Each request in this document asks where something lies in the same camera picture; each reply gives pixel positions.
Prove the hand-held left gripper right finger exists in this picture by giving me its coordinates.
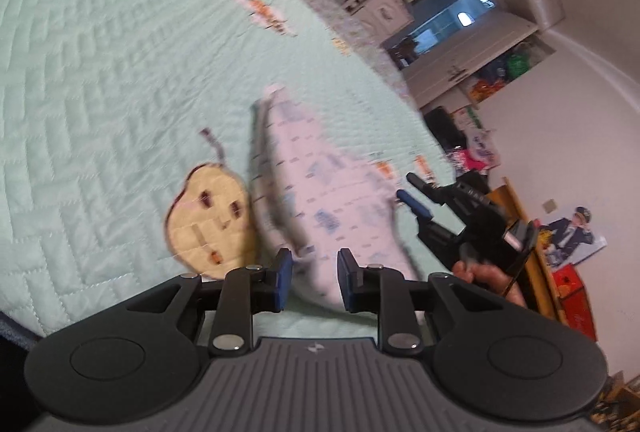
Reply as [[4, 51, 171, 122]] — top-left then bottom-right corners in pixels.
[[336, 248, 507, 356]]

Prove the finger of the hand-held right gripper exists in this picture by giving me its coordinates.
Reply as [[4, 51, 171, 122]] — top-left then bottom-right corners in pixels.
[[405, 172, 442, 203], [396, 190, 434, 219]]

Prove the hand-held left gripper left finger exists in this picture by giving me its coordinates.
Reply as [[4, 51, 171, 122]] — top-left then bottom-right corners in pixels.
[[126, 248, 293, 356]]

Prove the white star print shirt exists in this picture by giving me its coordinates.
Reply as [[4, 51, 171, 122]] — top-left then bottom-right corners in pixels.
[[246, 83, 427, 313]]

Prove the person's right hand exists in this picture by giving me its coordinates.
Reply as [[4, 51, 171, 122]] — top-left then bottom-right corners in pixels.
[[451, 261, 528, 309]]

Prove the wooden desk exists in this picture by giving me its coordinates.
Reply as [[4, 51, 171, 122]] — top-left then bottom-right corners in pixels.
[[484, 177, 569, 323]]

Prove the black suitcase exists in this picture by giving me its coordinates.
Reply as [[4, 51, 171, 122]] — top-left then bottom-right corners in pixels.
[[423, 106, 464, 156]]

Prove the filled plastic bag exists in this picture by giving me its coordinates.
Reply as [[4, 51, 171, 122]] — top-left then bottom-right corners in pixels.
[[449, 128, 502, 173]]

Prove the green white carton box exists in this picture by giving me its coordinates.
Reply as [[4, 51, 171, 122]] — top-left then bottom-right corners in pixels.
[[451, 106, 484, 131]]

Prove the red box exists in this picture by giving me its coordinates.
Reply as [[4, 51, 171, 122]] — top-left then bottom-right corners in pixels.
[[553, 263, 599, 344]]

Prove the white door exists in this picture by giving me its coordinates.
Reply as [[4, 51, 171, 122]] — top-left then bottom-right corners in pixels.
[[401, 10, 542, 109]]

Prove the white drawer cabinet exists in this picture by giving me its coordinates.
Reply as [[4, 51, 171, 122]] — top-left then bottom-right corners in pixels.
[[359, 0, 417, 41]]

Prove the mint bee print bedspread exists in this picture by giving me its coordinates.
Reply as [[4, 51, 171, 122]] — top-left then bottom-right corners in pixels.
[[0, 0, 457, 339]]

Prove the uniformed figure wall poster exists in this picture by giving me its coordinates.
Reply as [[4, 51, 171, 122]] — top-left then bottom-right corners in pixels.
[[536, 206, 609, 269]]

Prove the colourful wall poster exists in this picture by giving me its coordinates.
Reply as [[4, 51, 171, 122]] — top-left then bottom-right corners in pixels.
[[466, 40, 557, 103]]

